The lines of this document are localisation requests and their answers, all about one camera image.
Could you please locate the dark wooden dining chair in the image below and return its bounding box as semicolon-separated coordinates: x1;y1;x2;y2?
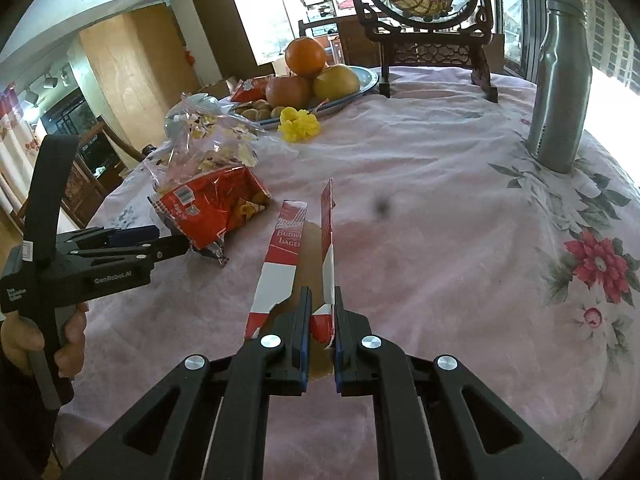
298;16;353;67

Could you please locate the silver metal bottle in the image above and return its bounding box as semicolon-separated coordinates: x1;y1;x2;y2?
524;0;594;174

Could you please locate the white floral curtain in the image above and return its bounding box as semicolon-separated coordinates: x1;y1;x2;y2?
0;82;42;223

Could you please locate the tall wooden cabinet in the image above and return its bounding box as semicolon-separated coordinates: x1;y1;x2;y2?
182;0;277;83

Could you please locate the red and white cardboard carton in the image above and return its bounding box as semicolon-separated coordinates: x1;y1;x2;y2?
243;177;338;352

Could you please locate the yellow foam fruit net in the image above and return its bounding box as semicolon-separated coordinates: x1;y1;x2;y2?
277;106;321;144

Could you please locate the person's left hand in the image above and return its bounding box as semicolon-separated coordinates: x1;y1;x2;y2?
0;301;91;381

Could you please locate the small red snack packet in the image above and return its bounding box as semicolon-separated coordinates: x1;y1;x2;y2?
229;77;274;104

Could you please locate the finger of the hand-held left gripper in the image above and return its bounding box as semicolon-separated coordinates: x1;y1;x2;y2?
74;233;193;264
57;225;162;252

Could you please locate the red apple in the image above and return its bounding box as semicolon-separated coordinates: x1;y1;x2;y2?
264;74;314;107

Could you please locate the white fruit plate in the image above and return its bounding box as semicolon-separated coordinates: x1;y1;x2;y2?
227;65;380;132

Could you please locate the pink floral tablecloth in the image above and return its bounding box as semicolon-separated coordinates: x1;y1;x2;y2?
52;62;640;480

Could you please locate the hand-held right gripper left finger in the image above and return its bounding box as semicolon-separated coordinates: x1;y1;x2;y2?
60;286;314;480

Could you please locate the celadon lidded jar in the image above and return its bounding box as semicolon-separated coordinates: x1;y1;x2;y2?
165;93;222;137

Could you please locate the wooden armchair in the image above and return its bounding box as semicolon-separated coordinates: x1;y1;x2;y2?
62;114;153;228

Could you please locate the brick pattern curtain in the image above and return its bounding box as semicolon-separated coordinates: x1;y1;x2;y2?
564;0;640;92

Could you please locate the pile of small brown fruits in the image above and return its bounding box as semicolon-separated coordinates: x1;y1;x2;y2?
234;99;282;124

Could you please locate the yellow pear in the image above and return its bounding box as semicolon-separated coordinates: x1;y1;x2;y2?
313;63;361;102

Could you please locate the red snack bag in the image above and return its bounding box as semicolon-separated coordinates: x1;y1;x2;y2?
147;165;274;269

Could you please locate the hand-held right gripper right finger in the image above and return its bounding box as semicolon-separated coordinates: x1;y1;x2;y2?
331;286;584;480

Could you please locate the dark carved display cabinet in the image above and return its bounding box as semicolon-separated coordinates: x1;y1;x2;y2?
492;0;551;78

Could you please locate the orange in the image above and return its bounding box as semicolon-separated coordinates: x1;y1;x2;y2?
284;36;327;77

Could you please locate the clear plastic snack bag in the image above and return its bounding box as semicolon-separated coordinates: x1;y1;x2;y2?
150;92;267;197

